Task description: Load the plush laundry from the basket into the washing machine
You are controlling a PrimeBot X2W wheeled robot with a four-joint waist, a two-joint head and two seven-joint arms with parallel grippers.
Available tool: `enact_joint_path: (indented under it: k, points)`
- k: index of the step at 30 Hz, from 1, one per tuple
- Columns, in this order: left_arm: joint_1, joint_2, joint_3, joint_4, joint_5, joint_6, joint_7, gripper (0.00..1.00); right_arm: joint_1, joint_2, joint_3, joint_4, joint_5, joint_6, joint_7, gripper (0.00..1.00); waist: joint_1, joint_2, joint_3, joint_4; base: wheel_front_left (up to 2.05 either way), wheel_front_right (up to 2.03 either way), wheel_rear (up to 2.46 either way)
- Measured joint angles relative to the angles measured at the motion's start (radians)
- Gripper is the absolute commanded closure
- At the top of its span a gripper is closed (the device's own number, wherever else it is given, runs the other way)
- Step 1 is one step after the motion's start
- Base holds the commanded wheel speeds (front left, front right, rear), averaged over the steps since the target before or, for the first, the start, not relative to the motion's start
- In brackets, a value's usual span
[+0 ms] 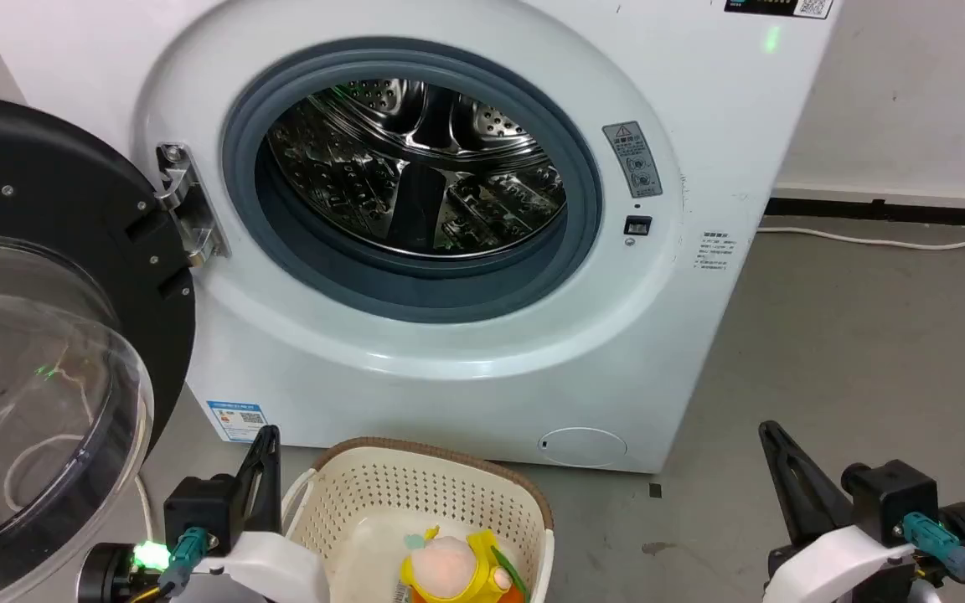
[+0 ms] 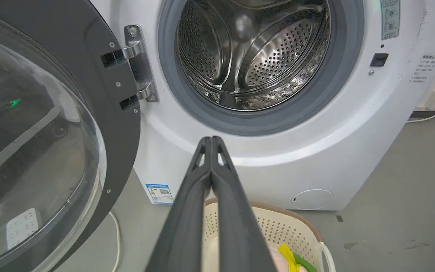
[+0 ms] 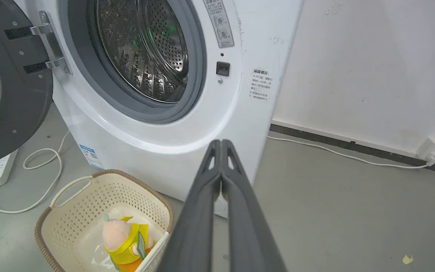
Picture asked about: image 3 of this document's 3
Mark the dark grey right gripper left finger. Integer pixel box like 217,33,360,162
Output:
156,139,222,272

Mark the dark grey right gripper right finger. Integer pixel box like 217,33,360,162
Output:
221,139,288,272

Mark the white front-load washing machine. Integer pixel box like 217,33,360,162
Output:
14,0,305,219

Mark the dark grey washer door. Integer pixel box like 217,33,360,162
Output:
0,0,54,170

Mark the plush doll in yellow outfit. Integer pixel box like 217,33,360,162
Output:
102,215,156,272

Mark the cream perforated laundry basket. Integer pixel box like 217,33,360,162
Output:
34,169,175,272

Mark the white power strip cable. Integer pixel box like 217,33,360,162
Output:
0,130,71,214

